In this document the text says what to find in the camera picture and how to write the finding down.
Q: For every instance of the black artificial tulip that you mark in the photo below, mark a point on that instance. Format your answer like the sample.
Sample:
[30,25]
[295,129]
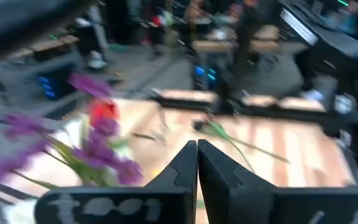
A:
[199,125]

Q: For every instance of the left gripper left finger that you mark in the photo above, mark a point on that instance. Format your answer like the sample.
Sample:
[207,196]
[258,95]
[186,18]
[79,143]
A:
[172,202]

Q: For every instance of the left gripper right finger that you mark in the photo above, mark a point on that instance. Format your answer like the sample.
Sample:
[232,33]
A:
[244,202]

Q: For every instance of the purple artificial flower bunch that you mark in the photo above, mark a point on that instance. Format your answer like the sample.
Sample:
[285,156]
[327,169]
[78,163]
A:
[99,151]

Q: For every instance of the bright red artificial tulip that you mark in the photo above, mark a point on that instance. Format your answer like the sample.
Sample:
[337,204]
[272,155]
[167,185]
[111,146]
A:
[102,110]

